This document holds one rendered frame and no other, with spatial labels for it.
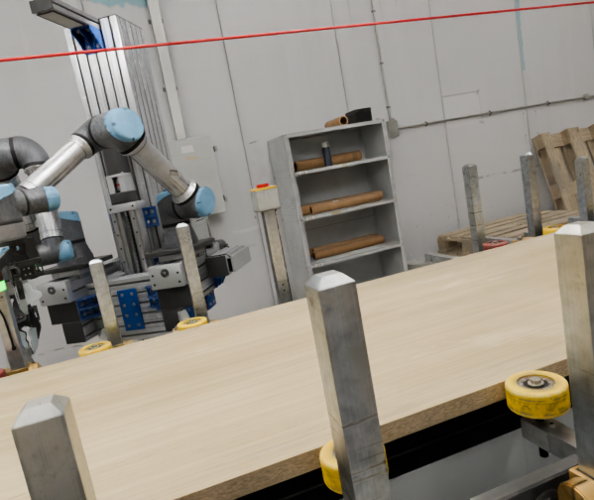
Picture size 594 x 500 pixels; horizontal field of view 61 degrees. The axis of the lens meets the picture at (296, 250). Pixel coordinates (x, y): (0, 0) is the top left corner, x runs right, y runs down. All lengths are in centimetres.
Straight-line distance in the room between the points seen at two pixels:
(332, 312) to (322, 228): 406
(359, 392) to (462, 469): 42
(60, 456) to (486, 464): 63
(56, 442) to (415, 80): 482
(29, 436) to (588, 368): 52
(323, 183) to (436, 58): 166
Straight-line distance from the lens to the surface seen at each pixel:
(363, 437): 47
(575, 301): 60
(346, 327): 43
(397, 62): 499
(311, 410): 78
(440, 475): 83
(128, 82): 237
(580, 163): 219
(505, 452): 89
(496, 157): 552
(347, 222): 458
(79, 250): 233
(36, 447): 42
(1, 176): 211
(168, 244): 209
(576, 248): 58
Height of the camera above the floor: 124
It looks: 9 degrees down
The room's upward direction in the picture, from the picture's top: 10 degrees counter-clockwise
